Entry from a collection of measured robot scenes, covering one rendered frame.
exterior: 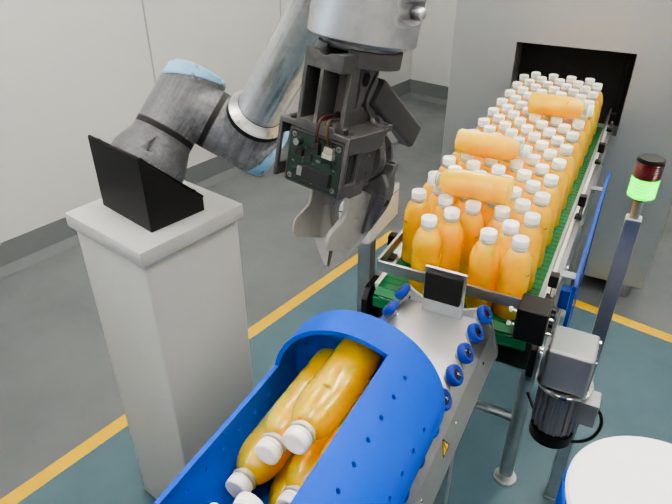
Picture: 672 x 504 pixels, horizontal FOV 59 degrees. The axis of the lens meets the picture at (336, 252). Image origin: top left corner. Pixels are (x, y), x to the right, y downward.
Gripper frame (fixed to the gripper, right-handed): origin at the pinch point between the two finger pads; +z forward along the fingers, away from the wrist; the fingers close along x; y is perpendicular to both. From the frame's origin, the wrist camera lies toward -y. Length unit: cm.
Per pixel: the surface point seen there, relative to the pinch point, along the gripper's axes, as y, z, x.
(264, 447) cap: -5.3, 36.9, -8.7
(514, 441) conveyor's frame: -123, 109, 11
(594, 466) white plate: -38, 38, 31
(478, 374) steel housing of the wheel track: -67, 52, 4
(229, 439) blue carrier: -6.9, 42.1, -16.5
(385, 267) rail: -79, 44, -30
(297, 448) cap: -5.4, 33.4, -3.4
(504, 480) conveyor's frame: -127, 129, 12
